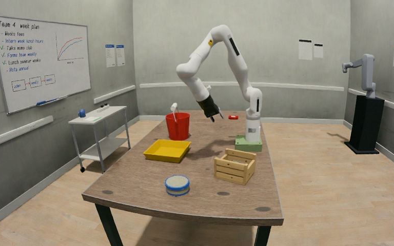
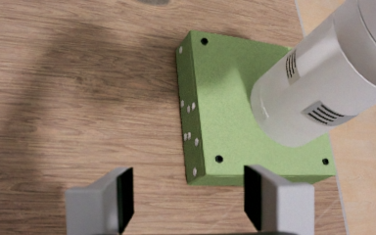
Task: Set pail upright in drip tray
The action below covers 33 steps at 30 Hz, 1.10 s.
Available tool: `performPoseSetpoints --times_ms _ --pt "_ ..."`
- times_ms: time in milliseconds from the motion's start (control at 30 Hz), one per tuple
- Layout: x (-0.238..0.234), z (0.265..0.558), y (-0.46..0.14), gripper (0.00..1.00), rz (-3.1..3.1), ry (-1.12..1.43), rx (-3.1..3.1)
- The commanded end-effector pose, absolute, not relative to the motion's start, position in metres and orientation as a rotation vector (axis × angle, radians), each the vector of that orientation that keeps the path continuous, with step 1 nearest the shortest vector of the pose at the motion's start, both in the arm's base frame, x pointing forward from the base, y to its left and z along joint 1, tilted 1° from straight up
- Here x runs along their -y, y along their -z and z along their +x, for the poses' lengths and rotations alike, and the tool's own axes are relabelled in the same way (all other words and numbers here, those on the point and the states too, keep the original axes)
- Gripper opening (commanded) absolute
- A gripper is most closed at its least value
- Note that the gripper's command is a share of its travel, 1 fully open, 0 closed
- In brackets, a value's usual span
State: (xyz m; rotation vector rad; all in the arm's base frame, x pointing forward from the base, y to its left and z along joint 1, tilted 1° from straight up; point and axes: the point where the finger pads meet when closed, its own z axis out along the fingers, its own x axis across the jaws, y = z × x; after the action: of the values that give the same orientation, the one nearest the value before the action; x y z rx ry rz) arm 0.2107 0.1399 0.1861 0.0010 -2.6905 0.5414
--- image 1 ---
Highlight yellow square tray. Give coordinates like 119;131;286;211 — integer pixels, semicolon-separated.
143;139;191;163

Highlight wooden crate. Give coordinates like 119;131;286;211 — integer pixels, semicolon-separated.
214;148;257;186

